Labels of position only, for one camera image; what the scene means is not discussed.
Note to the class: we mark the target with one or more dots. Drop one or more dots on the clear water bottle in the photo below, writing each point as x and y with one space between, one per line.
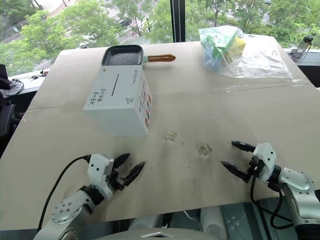
305 46

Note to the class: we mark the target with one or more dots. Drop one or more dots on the black window frame post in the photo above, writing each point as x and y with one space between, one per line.
178 20

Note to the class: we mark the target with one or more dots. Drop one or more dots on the bunch of keys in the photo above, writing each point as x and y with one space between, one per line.
37 75

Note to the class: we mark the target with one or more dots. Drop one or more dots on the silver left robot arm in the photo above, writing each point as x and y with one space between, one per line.
70 207

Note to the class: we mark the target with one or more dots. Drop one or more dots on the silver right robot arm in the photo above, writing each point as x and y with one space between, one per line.
298 181

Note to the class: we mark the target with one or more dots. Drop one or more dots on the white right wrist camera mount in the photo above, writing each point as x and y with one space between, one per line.
266 157

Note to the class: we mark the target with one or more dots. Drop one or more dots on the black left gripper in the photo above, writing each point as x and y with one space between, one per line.
115 181

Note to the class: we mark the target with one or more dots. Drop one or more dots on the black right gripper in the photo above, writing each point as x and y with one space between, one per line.
255 167

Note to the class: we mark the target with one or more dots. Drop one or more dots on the black chair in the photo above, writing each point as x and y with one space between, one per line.
6 125

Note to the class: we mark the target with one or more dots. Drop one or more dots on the black square grill pan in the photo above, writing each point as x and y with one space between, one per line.
122 56

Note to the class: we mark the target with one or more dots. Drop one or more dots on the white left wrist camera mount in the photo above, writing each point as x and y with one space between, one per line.
98 170

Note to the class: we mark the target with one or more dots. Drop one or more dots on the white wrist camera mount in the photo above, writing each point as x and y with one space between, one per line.
266 157
98 170

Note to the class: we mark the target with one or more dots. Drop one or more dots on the clear plastic bag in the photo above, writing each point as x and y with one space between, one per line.
260 60

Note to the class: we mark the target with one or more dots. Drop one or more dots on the white cardboard box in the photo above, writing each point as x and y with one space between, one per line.
117 100

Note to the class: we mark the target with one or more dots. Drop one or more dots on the yellow sponge block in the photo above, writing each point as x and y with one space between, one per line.
238 42

